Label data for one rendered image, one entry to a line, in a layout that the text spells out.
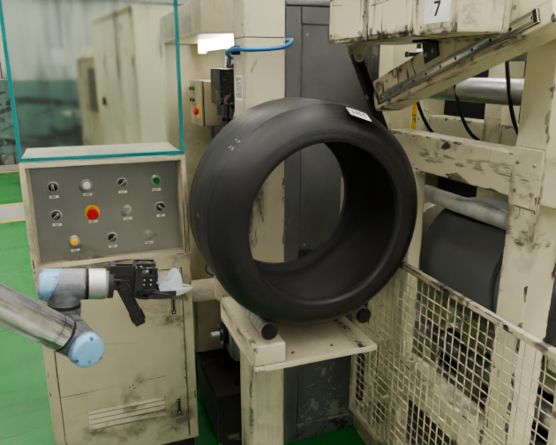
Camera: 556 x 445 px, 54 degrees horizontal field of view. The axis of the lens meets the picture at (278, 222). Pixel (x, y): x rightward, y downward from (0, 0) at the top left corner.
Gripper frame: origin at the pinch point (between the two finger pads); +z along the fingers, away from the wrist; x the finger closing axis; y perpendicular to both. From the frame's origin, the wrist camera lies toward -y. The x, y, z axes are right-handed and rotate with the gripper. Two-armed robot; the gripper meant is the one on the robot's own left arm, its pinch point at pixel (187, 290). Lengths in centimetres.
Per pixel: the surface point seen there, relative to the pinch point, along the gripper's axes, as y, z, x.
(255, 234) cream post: 7.3, 27.0, 28.2
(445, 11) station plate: 72, 42, -30
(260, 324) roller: -7.8, 18.9, -6.2
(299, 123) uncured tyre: 46, 21, -12
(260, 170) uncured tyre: 34.1, 11.9, -12.7
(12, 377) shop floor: -109, -54, 155
